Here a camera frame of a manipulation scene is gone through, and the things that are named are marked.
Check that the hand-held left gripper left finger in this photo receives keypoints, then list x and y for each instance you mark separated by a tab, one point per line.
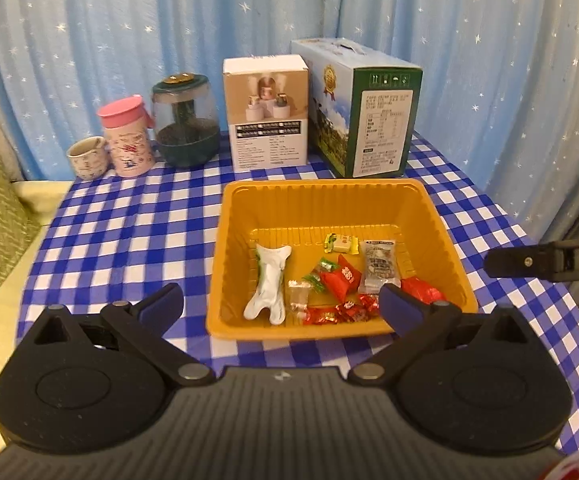
162	304

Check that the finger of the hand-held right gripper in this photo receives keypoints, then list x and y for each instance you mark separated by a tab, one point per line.
519	262

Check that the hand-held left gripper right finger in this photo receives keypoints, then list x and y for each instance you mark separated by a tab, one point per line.
398	305

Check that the red snack packet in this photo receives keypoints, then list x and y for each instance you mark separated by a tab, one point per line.
342	277
419	290

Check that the clear dark-printed snack packet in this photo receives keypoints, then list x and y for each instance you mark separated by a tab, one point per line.
379	265

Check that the yellow candy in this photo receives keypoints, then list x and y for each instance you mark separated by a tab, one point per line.
342	244

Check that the green candy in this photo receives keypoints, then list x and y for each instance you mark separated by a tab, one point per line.
325	265

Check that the clear brown cookie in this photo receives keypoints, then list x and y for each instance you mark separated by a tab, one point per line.
298	296

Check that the silver bone-shaped packet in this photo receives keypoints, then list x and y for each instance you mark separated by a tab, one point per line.
269	285

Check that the orange plastic tray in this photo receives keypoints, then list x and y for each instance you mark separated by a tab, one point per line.
249	210

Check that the blue white checked tablecloth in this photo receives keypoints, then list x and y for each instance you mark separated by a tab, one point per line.
134	220

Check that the small patterned mug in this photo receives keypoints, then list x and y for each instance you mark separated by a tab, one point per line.
87	160

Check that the pink cartoon cup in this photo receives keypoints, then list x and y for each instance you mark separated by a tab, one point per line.
127	142

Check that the blue star curtain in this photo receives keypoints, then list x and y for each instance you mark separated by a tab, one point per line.
494	85

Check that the dark green clear jar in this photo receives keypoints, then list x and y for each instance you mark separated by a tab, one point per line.
187	125

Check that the green cardboard box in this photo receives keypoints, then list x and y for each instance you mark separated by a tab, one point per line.
379	120

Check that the red white printed clothing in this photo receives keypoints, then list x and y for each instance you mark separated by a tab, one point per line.
577	467

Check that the white cardboard box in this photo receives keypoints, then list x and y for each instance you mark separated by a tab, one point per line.
267	110

